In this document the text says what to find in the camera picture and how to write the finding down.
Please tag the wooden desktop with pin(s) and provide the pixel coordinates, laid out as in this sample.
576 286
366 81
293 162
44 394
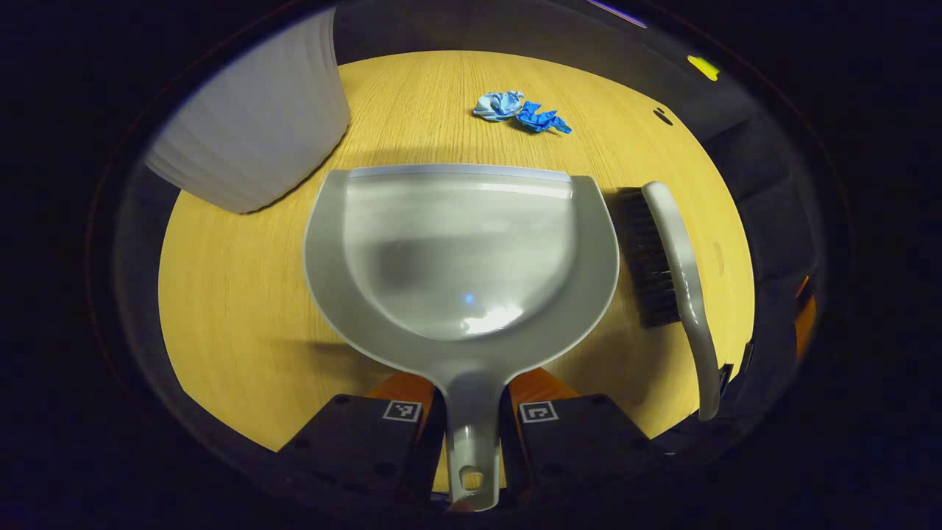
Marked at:
243 294

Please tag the light blue trash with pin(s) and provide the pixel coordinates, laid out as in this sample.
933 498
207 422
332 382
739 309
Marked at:
497 104

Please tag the dark blue trash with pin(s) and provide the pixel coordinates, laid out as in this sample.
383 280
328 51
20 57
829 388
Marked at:
537 118

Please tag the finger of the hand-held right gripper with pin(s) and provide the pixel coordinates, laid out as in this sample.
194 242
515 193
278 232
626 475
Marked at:
806 324

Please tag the grey dustpan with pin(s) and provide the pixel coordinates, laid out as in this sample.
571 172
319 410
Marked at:
456 250

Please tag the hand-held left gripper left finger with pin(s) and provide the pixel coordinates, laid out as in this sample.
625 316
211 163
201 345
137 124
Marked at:
353 442

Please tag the small grey broom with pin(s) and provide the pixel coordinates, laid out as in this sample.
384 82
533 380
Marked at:
681 250

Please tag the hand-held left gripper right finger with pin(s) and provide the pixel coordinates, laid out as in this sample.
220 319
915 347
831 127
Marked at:
581 442

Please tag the grey garbage bin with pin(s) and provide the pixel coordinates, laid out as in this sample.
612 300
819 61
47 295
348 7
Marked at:
250 125

